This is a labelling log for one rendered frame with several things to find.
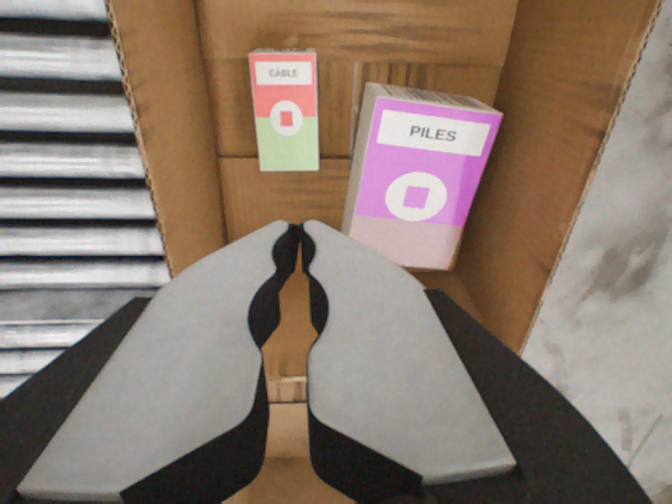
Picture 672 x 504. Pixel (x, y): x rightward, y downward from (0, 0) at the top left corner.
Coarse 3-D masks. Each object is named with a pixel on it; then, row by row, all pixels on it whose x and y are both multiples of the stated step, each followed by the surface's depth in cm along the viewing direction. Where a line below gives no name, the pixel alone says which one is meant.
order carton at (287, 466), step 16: (272, 384) 60; (288, 384) 60; (304, 384) 60; (272, 400) 62; (288, 400) 62; (304, 400) 62; (272, 416) 63; (288, 416) 63; (304, 416) 63; (272, 432) 65; (288, 432) 65; (304, 432) 66; (272, 448) 67; (288, 448) 68; (304, 448) 68; (272, 464) 68; (288, 464) 68; (304, 464) 68; (256, 480) 66; (272, 480) 66; (288, 480) 66; (304, 480) 66; (320, 480) 66; (240, 496) 56; (256, 496) 63; (272, 496) 64; (288, 496) 64; (304, 496) 64; (320, 496) 64; (336, 496) 64
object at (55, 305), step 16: (64, 288) 67; (80, 288) 67; (96, 288) 68; (112, 288) 68; (128, 288) 68; (144, 288) 68; (0, 304) 63; (16, 304) 63; (32, 304) 64; (48, 304) 64; (64, 304) 64; (80, 304) 64; (96, 304) 64; (112, 304) 64; (0, 320) 60; (16, 320) 60; (32, 320) 60; (48, 320) 60; (64, 320) 61; (80, 320) 61; (96, 320) 61
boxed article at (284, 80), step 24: (264, 48) 35; (288, 48) 35; (264, 72) 33; (288, 72) 33; (312, 72) 33; (264, 96) 34; (288, 96) 34; (312, 96) 34; (264, 120) 35; (288, 120) 35; (312, 120) 35; (264, 144) 36; (288, 144) 36; (312, 144) 36; (264, 168) 37; (288, 168) 37; (312, 168) 37
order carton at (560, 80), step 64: (128, 0) 22; (192, 0) 33; (256, 0) 34; (320, 0) 34; (384, 0) 34; (448, 0) 35; (512, 0) 35; (576, 0) 28; (640, 0) 23; (128, 64) 22; (192, 64) 33; (320, 64) 37; (384, 64) 37; (448, 64) 37; (512, 64) 36; (576, 64) 28; (192, 128) 33; (320, 128) 40; (512, 128) 36; (576, 128) 28; (192, 192) 33; (256, 192) 43; (320, 192) 43; (512, 192) 36; (576, 192) 28; (192, 256) 33; (512, 256) 36; (512, 320) 36
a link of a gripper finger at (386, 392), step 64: (320, 256) 9; (384, 256) 9; (320, 320) 9; (384, 320) 8; (320, 384) 6; (384, 384) 6; (448, 384) 6; (320, 448) 6; (384, 448) 5; (448, 448) 5
